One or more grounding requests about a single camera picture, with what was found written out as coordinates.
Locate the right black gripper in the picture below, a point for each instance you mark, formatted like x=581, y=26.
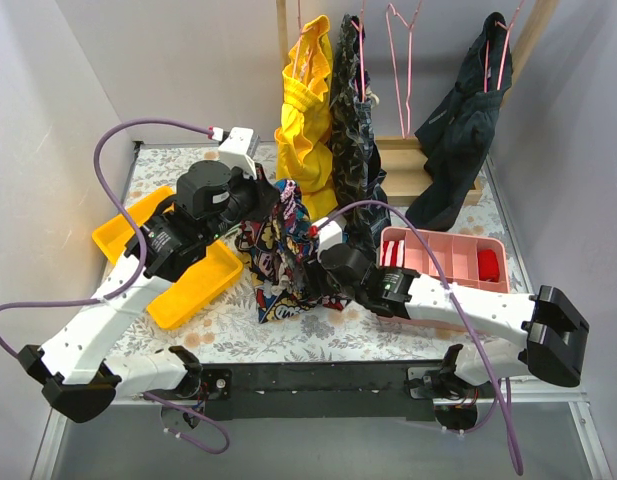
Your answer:
x=317, y=275

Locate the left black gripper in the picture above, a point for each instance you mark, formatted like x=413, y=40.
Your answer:
x=263, y=191

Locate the colourful comic print shorts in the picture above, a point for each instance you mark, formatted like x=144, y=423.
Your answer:
x=278, y=252

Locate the pink wire hanger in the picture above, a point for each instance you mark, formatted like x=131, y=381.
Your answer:
x=400, y=30

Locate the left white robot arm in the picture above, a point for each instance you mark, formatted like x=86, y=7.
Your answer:
x=78, y=377

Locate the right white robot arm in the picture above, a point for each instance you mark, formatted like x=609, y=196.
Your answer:
x=543, y=335

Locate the yellow shorts on hanger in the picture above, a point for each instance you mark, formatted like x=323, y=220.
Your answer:
x=303, y=154

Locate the dark leaf print shorts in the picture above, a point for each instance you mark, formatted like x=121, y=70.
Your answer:
x=357, y=171

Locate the pink hanger under leaf shorts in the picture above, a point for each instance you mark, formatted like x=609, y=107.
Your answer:
x=360, y=27

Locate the pink hanger under yellow shorts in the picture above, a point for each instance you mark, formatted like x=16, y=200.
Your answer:
x=301, y=33

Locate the red white striped sock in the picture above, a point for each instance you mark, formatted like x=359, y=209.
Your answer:
x=393, y=253

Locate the wooden clothes rack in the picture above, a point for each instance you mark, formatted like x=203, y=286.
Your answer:
x=402, y=156

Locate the yellow plastic tray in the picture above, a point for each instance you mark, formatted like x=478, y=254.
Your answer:
x=201, y=284

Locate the pink divided organiser tray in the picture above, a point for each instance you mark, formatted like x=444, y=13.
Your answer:
x=456, y=253

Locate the red folded cloth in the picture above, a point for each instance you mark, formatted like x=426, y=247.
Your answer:
x=488, y=266

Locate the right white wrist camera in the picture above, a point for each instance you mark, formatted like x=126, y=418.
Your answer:
x=328, y=233

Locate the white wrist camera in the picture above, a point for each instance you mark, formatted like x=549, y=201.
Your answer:
x=237, y=148
x=328, y=233

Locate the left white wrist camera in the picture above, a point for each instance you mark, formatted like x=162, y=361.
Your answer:
x=237, y=148

